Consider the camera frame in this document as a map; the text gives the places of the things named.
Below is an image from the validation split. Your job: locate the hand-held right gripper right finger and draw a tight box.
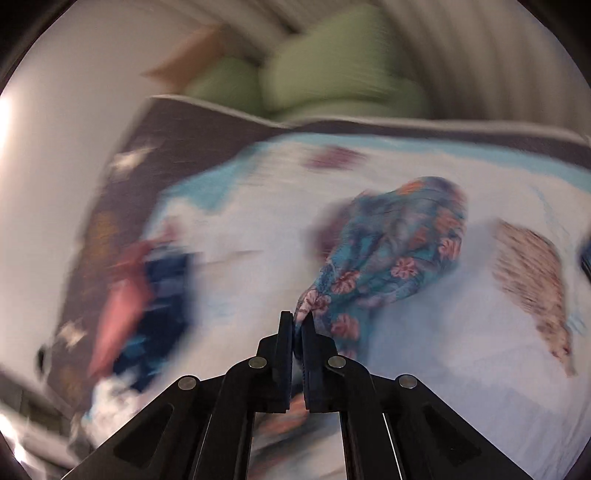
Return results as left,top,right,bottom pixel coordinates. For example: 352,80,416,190
300,315,536,480

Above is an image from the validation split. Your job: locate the dark deer print mattress cover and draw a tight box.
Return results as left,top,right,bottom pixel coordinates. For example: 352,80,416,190
39,95,591,416

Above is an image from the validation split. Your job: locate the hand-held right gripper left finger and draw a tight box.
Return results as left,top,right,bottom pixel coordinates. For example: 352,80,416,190
62,311,296,480

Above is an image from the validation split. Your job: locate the navy star print folded garment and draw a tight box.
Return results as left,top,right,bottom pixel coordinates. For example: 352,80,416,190
111,254,195,393

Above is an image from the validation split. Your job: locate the tan pillow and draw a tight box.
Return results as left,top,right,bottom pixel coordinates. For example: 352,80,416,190
143,25,227,90

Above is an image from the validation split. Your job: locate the teal floral garment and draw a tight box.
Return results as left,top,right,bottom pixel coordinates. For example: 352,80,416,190
295,175,469,358

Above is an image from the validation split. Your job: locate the white animal print blanket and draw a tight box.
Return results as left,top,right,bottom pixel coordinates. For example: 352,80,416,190
83,134,591,480

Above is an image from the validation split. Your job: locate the green pillow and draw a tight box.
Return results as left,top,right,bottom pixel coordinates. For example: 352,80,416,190
261,9,430,123
187,58,264,107

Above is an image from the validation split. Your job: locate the white ribbed headboard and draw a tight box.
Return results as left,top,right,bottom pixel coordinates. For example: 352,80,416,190
379,0,583,134

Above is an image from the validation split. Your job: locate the pink folded garment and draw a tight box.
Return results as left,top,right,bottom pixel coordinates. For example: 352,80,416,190
88,240,155,379

